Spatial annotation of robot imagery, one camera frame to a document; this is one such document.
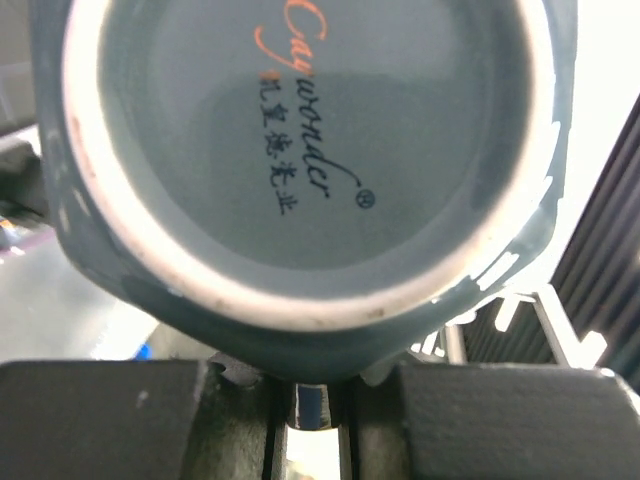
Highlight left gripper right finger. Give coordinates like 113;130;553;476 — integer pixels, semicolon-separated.
339;364;639;479

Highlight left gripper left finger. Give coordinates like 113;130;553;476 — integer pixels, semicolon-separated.
1;359;280;479

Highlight teal ceramic cup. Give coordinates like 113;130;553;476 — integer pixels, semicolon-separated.
29;1;578;384

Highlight stainless steel dish rack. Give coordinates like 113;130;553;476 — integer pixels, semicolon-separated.
410;284;608;370

